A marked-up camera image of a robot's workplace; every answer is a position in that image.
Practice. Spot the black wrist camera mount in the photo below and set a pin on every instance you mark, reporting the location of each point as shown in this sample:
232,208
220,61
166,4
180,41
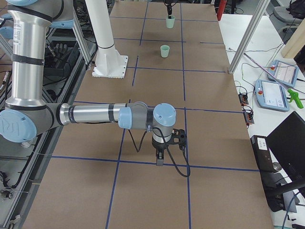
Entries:
179,138

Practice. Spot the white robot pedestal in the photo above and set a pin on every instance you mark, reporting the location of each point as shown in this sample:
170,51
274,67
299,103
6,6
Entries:
99,16

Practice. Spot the orange terminal block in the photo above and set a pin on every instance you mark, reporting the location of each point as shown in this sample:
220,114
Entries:
248,116
243,98

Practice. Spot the black monitor stand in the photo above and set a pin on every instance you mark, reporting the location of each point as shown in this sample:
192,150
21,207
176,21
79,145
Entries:
278,189

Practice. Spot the near blue teach pendant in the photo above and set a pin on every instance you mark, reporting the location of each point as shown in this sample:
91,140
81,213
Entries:
271,95

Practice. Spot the black computer box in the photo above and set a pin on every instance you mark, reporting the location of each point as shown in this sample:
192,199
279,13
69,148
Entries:
263,156

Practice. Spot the aluminium profile post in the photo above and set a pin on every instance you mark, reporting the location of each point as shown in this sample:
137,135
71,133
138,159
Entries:
260,9

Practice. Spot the green cup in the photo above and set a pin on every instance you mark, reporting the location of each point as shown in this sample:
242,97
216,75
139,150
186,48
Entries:
164,49
170,22

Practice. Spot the white metal base plate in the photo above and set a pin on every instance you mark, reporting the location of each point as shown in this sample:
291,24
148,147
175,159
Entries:
110,67

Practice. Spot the black monitor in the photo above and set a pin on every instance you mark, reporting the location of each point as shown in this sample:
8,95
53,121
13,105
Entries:
287,143

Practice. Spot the right orange terminal block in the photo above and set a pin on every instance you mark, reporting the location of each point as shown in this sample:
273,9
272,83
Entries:
248,116

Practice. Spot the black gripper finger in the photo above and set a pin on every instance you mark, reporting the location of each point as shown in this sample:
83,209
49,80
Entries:
169,10

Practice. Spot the blue teach pendant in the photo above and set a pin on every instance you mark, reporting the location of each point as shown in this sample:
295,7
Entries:
271,95
285,72

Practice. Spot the far blue teach pendant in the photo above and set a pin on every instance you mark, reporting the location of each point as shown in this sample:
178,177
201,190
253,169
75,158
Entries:
285,72

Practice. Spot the red fire extinguisher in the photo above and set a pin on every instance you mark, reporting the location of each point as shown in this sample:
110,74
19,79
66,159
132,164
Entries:
221,8

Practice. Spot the left aluminium frame leg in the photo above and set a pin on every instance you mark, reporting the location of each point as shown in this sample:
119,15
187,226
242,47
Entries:
81,41

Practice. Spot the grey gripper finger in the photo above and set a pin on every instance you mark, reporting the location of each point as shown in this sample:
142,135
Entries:
159,161

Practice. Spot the green plastic spray gun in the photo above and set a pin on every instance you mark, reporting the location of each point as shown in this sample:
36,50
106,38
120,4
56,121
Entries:
295,97

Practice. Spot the left orange terminal block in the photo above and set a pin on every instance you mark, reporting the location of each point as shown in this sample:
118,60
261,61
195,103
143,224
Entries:
243,98

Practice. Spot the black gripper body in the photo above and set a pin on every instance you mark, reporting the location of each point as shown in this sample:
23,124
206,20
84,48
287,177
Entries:
159,146

